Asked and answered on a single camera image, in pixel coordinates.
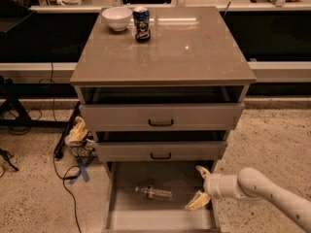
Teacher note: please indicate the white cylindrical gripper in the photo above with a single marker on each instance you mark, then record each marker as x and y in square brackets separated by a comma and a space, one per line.
[211, 184]

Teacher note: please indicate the clear plastic water bottle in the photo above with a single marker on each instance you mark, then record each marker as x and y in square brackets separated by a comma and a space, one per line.
[152, 193]

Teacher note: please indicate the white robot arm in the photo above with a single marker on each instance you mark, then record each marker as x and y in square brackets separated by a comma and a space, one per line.
[251, 185]

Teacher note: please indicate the middle grey drawer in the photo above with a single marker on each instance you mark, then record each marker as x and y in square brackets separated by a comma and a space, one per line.
[181, 151]

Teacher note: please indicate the white ceramic bowl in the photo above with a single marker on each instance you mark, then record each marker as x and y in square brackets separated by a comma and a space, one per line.
[117, 18]

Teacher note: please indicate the top grey drawer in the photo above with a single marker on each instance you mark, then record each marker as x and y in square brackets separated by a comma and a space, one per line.
[187, 117]

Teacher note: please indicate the black stand legs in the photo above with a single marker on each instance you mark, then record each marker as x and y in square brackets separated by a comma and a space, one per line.
[23, 119]

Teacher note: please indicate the black drawer handle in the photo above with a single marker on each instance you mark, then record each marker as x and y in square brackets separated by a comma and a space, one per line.
[166, 123]
[160, 157]

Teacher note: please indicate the grey drawer cabinet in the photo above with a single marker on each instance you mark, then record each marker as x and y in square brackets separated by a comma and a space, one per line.
[191, 58]

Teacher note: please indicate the blue soda can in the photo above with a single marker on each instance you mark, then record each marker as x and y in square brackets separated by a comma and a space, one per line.
[141, 16]

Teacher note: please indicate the black drawer handle middle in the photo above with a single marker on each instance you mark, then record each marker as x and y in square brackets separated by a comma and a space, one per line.
[160, 157]

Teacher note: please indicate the black drawer handle top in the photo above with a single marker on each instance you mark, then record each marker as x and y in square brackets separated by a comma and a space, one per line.
[166, 123]

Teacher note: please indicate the crumpled snack bags pile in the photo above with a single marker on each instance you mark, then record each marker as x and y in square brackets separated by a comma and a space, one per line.
[79, 140]

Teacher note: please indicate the blue tape cross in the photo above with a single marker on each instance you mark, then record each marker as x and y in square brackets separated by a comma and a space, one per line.
[83, 163]

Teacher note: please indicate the bottom grey open drawer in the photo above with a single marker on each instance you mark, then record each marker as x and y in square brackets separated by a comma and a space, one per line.
[129, 212]

